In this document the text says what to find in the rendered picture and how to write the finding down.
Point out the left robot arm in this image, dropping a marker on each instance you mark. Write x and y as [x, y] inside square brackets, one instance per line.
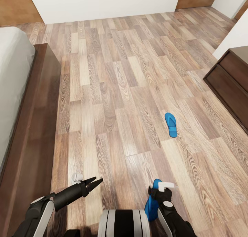
[39, 213]

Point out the bench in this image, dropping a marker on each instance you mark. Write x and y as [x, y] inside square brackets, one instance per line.
[228, 79]

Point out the sandal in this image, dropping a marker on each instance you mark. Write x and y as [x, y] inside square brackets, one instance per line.
[151, 206]
[171, 122]

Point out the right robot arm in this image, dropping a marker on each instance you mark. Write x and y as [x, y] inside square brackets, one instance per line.
[171, 221]

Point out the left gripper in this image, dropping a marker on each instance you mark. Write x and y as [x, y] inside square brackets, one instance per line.
[76, 191]

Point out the bed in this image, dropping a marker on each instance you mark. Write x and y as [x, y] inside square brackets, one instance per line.
[29, 93]

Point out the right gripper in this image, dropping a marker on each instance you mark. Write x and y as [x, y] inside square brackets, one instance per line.
[155, 194]

